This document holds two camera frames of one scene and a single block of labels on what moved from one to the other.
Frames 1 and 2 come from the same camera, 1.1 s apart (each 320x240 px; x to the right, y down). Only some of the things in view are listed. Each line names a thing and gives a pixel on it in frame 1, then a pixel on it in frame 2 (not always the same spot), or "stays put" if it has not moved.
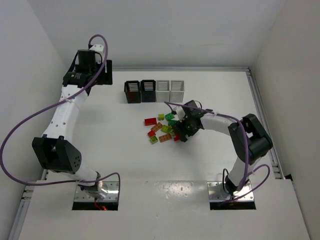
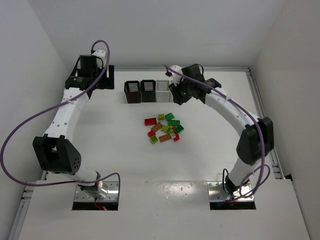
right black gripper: x=183 y=128 → x=175 y=92
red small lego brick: x=151 y=133 stays put
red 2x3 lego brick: x=150 y=121 stays put
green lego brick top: x=169 y=116 stays put
